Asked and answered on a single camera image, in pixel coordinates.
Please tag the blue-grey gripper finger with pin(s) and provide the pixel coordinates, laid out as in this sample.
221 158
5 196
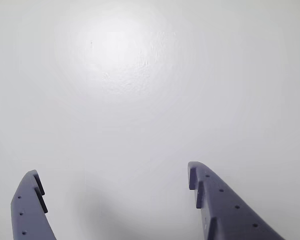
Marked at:
27 212
227 215

